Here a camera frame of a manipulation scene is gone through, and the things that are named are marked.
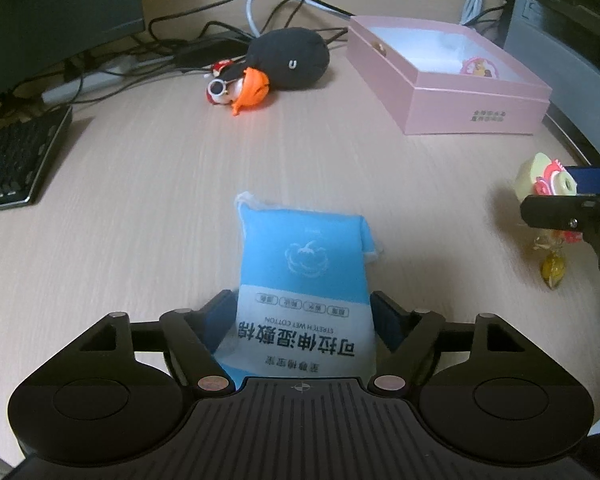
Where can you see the cream charm with gold bell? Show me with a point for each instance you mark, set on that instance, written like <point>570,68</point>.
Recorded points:
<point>535,175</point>

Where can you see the black plush toy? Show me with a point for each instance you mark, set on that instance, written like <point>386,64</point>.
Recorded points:
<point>290,60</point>

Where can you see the white power strip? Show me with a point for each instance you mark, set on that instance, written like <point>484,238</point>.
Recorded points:
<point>87,80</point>

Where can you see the yellow cupcake toy pink rim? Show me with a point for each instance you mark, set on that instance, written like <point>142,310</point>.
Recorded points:
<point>479,67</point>

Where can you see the blue wet cotton packet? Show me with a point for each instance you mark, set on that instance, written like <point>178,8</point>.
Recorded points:
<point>300,270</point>

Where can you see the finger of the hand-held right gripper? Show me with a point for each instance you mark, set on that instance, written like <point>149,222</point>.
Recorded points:
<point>597,177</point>
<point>555,211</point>

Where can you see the black keyboard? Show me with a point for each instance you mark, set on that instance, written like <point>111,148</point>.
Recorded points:
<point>15,160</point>

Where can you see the orange haired figurine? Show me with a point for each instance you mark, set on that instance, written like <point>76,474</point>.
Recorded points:
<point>245,90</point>

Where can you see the black power adapter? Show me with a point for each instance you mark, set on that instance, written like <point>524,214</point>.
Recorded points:
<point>207,51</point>

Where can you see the pink cardboard box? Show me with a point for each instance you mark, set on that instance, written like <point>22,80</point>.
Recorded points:
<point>465,105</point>

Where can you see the black computer monitor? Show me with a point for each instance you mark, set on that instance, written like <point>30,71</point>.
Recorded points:
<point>50,15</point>

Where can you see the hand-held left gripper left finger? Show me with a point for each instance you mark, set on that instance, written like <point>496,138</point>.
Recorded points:
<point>221,320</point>

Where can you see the wooden desktop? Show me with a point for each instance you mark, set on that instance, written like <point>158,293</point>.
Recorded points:
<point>130,220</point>

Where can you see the computer tower case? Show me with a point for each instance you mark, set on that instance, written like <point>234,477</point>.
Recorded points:
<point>565,45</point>

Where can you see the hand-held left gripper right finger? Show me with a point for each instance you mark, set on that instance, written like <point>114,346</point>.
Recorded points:
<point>387,321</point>

